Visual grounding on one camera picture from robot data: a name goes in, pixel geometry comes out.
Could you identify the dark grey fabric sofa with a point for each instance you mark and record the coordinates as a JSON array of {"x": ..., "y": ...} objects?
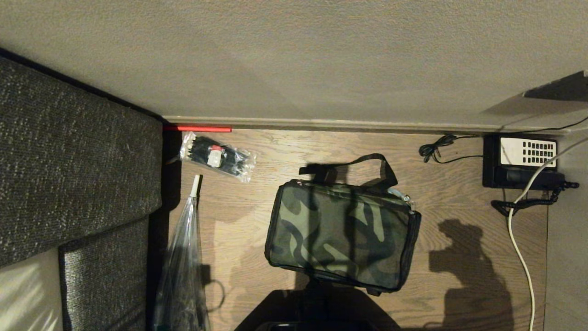
[{"x": 78, "y": 174}]

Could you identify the red stick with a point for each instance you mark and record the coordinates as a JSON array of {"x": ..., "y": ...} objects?
[{"x": 197, "y": 129}]

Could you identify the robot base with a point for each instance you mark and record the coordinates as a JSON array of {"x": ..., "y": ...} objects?
[{"x": 312, "y": 317}]

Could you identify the clear plastic umbrella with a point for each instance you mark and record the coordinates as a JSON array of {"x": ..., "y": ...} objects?
[{"x": 180, "y": 271}]

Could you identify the clear bag of black ties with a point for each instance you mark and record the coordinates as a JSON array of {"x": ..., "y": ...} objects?
[{"x": 216, "y": 155}]

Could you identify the black power box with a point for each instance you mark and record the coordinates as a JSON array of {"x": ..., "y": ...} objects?
[{"x": 521, "y": 162}]

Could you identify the white sheet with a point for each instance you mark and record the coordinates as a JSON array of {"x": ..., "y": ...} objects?
[{"x": 27, "y": 294}]

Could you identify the camouflage zip bag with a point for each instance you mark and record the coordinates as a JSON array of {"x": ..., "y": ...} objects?
[{"x": 342, "y": 234}]

